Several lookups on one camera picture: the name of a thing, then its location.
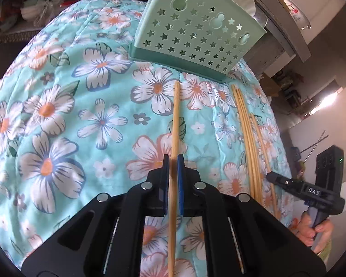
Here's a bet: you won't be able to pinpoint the teal floral quilted blanket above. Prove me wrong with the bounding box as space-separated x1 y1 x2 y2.
0 0 302 277

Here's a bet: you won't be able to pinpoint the cardboard box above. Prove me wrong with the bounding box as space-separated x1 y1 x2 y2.
259 72 280 97

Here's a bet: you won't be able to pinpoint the clear plastic bag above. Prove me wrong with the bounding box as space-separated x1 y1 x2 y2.
32 0 51 26

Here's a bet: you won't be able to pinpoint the pile of bowls and plates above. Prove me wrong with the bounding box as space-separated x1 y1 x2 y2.
0 0 84 32

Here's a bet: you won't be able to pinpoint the green perforated utensil holder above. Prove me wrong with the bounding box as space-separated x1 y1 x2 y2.
129 0 267 83

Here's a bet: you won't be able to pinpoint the large metal spoon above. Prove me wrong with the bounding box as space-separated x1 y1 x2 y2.
252 12 268 25

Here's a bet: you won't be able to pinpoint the grey concrete kitchen counter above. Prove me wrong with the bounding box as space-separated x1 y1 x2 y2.
225 0 312 61

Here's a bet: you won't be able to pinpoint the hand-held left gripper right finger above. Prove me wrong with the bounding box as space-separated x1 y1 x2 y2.
176 154 326 277

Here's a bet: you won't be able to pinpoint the thin metal rods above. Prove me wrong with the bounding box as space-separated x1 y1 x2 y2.
302 131 327 163

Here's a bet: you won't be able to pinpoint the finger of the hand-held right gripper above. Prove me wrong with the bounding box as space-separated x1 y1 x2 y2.
266 171 305 198

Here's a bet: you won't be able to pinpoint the person's right hand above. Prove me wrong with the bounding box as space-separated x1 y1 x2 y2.
297 211 333 254

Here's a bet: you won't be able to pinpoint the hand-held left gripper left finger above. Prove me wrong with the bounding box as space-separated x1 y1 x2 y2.
21 154 170 277

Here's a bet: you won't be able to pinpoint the white floral enamel bowl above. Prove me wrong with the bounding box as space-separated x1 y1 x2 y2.
280 0 312 31

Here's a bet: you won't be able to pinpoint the white shell-shaped rice scoop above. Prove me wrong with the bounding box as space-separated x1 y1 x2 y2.
228 0 256 16

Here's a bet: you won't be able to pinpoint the metal shelf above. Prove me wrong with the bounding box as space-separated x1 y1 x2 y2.
0 27 44 45

